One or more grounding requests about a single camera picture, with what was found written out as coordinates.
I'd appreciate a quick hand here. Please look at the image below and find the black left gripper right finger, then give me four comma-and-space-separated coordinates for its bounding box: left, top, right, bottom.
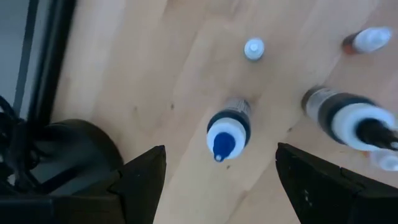
275, 142, 398, 224

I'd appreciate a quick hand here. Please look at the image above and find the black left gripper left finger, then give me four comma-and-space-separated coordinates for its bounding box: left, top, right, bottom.
51, 144, 167, 224

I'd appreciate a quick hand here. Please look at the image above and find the large black food colouring bottle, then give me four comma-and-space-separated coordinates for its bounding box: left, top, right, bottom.
300, 86, 398, 153

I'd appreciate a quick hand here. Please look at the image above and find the large blue food colouring bottle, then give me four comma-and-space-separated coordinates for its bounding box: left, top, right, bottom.
206, 97, 252, 163

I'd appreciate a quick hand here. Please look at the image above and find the small white-capped food colouring bottle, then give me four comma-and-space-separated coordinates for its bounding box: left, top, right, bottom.
243, 37, 266, 62

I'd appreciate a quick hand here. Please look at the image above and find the white globe table lamp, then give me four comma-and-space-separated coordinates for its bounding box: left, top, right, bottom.
29, 119, 125, 195

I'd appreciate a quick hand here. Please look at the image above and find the black aluminium table frame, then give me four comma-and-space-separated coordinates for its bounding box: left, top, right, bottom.
12, 0, 77, 125

